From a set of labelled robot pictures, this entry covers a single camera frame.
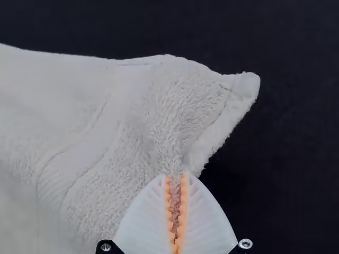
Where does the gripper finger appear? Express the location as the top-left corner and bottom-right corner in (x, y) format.
(175, 170), (254, 254)
(95, 175), (175, 254)

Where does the pale towel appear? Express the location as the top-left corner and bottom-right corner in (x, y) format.
(0, 43), (262, 254)

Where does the black mat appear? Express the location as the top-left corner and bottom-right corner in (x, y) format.
(0, 0), (339, 254)

